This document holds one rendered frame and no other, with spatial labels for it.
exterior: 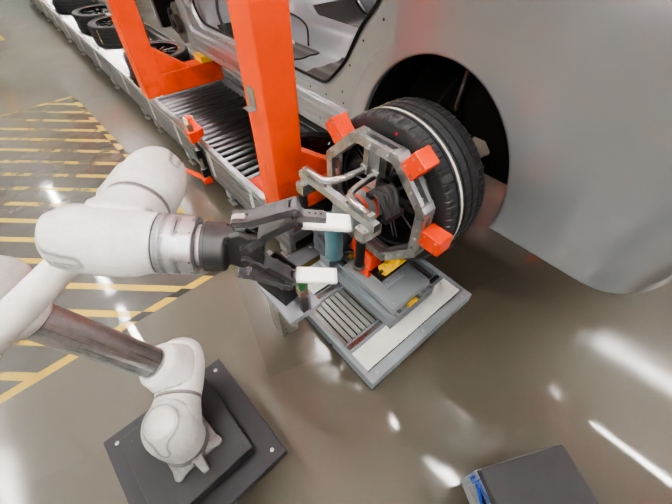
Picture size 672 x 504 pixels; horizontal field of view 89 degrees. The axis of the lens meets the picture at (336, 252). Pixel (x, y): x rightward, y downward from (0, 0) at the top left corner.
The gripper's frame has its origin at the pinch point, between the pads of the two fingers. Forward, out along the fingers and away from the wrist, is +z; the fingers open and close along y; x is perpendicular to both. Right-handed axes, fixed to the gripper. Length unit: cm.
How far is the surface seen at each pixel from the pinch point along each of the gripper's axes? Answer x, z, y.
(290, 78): 105, -10, -23
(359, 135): 76, 16, -27
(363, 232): 41, 17, -41
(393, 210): 47, 27, -36
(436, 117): 78, 43, -18
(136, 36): 253, -125, -76
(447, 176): 57, 45, -27
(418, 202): 51, 36, -35
